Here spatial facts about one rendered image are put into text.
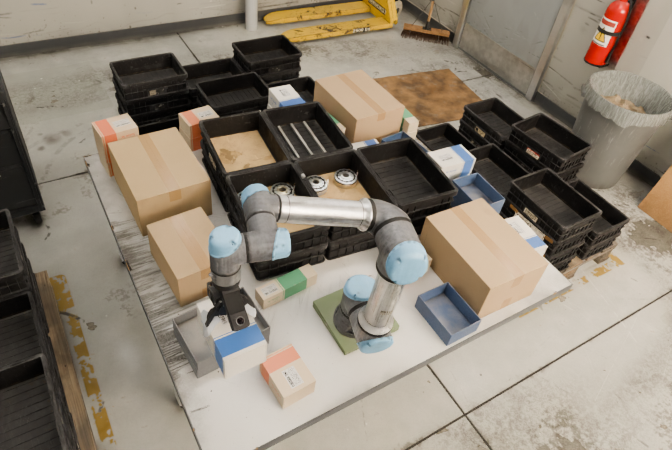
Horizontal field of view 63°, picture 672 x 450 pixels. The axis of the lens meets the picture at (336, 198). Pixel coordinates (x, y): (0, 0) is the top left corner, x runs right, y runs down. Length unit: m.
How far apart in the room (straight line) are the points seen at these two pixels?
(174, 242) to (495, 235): 1.24
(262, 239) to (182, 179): 1.04
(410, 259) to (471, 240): 0.78
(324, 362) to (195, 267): 0.56
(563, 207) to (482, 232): 1.05
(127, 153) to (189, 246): 0.57
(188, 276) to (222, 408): 0.46
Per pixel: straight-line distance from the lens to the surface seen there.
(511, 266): 2.18
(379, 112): 2.78
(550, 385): 3.08
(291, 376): 1.87
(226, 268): 1.33
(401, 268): 1.47
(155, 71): 3.82
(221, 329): 1.53
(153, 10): 5.26
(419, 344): 2.09
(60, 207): 3.63
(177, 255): 2.07
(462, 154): 2.66
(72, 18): 5.14
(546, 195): 3.27
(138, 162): 2.41
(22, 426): 2.25
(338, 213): 1.48
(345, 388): 1.95
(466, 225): 2.27
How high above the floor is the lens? 2.41
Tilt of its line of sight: 42 degrees down
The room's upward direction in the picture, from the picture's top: 9 degrees clockwise
